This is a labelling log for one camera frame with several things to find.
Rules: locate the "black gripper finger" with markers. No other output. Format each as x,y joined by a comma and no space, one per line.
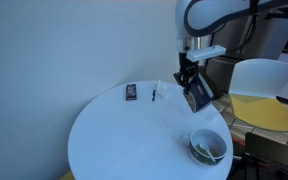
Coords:
186,88
178,78

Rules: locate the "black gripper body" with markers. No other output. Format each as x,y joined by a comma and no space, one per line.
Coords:
187,67

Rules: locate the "blue pasta box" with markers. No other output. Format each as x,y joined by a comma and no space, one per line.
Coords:
200,95

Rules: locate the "white plastic spoon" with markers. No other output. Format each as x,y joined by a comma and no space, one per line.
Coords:
207,150

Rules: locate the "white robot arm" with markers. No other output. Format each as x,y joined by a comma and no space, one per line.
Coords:
197,18

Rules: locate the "crumpled clear plastic wrap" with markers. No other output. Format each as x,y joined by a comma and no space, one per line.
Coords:
161,89

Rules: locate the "round white table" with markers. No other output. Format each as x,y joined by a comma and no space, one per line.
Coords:
116,139

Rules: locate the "white chair yellow seat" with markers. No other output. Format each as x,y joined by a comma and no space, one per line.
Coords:
254,86

